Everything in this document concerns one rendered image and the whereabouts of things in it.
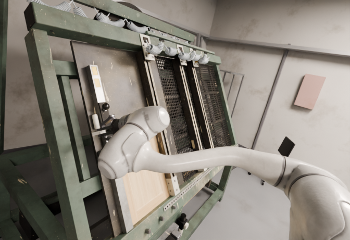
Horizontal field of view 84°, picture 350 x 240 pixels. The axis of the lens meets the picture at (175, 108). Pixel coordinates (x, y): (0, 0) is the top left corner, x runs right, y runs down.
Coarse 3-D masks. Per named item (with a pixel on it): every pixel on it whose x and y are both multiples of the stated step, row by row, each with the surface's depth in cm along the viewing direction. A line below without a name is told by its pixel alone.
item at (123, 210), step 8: (88, 72) 109; (96, 88) 109; (96, 96) 108; (96, 104) 108; (96, 112) 109; (104, 144) 108; (112, 184) 108; (120, 184) 108; (120, 192) 107; (120, 200) 106; (120, 208) 106; (128, 208) 109; (120, 216) 107; (128, 216) 108; (128, 224) 107
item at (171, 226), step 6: (180, 210) 142; (174, 216) 136; (180, 216) 143; (168, 222) 130; (174, 222) 140; (180, 222) 138; (186, 222) 140; (162, 228) 125; (168, 228) 132; (174, 228) 133; (180, 228) 139; (186, 228) 139; (156, 234) 120; (162, 234) 127; (168, 234) 128; (174, 234) 126; (180, 234) 127
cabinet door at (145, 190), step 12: (156, 144) 141; (132, 180) 118; (144, 180) 126; (156, 180) 134; (132, 192) 116; (144, 192) 124; (156, 192) 132; (168, 192) 141; (132, 204) 114; (144, 204) 122; (156, 204) 129; (132, 216) 113
